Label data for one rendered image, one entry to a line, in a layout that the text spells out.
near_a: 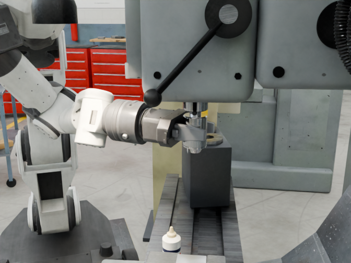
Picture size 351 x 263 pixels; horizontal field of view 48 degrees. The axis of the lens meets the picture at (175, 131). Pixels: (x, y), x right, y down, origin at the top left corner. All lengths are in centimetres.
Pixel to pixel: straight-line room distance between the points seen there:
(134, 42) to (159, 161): 197
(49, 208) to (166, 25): 108
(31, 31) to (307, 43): 69
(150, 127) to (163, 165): 191
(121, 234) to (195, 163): 100
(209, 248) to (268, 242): 180
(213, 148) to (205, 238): 25
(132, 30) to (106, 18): 931
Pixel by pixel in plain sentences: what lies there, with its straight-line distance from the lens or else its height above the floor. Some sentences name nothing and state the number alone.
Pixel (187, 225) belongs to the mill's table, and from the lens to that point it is 111.
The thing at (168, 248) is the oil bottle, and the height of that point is 97.
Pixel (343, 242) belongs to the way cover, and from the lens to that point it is 97.
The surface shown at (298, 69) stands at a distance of 64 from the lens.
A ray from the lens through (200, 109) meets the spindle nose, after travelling 74.
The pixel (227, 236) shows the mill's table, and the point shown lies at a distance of 107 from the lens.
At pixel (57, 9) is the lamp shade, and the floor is 146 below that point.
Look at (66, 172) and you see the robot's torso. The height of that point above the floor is 92.
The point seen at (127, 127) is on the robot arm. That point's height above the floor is 124.
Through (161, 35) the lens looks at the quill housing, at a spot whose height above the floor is 142.
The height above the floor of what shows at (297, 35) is 142.
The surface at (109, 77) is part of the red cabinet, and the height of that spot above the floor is 62.
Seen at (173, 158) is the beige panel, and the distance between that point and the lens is 264.
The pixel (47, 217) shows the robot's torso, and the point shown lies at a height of 72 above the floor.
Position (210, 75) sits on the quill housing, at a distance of 65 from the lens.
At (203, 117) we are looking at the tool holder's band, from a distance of 75.
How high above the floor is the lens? 146
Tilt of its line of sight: 17 degrees down
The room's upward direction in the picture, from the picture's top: straight up
